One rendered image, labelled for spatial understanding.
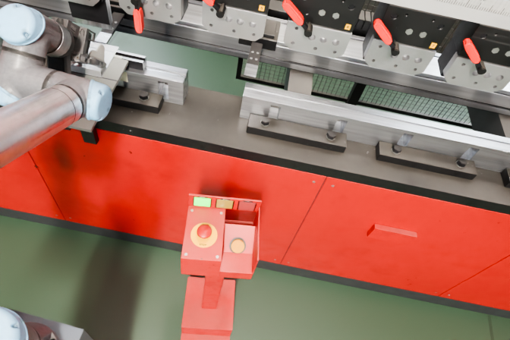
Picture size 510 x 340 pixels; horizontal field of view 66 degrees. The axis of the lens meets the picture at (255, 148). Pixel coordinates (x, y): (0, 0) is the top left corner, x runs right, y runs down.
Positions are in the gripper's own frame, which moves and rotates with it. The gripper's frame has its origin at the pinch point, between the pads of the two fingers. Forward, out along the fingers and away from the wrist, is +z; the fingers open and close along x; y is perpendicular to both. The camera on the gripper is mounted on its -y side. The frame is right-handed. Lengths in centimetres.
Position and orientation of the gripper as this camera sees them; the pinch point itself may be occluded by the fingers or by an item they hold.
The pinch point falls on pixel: (90, 64)
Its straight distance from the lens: 117.1
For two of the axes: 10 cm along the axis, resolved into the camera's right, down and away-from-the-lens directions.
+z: -0.1, -0.6, 10.0
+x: -9.8, -2.1, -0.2
